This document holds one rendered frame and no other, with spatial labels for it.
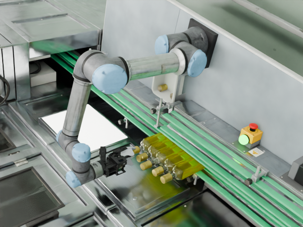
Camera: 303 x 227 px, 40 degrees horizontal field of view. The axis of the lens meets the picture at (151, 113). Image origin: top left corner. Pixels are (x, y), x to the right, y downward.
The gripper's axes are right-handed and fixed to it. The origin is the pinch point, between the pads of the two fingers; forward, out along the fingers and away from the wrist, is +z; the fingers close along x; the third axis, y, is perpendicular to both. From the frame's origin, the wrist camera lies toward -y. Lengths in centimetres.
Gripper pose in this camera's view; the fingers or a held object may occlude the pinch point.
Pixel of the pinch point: (131, 151)
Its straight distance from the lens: 198.1
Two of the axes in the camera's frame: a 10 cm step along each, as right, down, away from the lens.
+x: 1.2, -8.4, -5.3
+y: 6.3, 4.8, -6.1
